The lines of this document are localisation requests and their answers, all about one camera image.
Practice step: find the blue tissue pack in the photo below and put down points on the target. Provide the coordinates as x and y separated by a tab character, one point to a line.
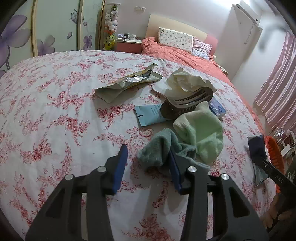
216	108

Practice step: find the floral sliding wardrobe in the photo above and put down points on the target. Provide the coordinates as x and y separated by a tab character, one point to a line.
35	28

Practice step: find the silver foil snack wrapper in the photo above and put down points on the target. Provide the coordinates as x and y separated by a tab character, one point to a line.
110	92

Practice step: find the plush toy hanging stack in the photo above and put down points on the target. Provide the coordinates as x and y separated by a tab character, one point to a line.
110	28

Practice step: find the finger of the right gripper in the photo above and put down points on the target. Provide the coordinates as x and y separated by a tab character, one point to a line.
276	176

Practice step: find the teal grey sock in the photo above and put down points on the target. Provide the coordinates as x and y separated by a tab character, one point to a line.
155	152

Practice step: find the white wire rack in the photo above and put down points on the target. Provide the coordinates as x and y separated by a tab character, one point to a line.
286	142

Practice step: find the orange plastic basket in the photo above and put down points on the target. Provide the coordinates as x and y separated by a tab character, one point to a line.
274	153

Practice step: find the coral red duvet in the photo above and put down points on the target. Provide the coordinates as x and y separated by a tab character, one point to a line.
151	48

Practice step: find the white air conditioner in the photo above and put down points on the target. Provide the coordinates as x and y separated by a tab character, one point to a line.
252	15

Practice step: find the brown hair clip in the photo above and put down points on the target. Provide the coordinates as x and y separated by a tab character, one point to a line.
172	108

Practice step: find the dark navy grey sock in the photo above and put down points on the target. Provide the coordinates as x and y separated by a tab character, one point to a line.
257	152

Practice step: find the floral white pillow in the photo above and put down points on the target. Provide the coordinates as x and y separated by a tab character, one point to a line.
175	39

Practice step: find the pink white nightstand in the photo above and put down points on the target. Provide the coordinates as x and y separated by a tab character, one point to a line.
129	46

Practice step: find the pink striped pillow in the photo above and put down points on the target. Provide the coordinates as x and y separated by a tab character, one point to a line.
201	49

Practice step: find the light green sock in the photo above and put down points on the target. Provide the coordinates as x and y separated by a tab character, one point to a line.
203	130

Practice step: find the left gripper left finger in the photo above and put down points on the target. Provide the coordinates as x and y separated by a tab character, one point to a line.
60	216

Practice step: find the white mug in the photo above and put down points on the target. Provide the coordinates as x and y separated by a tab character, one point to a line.
132	36

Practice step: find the floral pink tablecloth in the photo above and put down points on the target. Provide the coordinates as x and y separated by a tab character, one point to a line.
52	124

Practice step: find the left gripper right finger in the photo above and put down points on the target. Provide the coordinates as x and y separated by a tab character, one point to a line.
233	216

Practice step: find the beige pink headboard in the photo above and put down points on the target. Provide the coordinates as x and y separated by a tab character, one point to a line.
156	21

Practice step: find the white tissue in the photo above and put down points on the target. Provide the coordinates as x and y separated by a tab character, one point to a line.
181	84

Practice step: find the pink striped curtain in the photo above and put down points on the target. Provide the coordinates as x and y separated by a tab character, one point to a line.
276	98

